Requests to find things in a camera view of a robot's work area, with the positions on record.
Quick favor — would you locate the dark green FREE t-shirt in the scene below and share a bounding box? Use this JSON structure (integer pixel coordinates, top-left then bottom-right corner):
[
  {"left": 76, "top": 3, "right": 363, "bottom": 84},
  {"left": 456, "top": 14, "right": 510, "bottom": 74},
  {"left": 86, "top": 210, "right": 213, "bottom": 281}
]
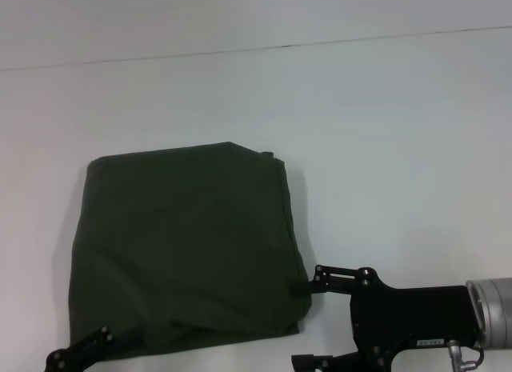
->
[{"left": 66, "top": 140, "right": 314, "bottom": 349}]

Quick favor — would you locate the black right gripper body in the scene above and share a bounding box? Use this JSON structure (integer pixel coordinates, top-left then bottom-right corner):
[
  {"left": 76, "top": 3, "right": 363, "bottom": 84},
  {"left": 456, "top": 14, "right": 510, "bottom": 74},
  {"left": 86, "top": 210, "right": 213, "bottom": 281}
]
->
[{"left": 348, "top": 266, "right": 483, "bottom": 372}]

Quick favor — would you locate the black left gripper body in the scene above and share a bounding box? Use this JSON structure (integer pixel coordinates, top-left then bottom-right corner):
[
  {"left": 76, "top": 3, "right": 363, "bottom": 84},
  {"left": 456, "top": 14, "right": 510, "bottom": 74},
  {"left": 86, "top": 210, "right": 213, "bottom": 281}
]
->
[{"left": 43, "top": 347, "right": 97, "bottom": 372}]

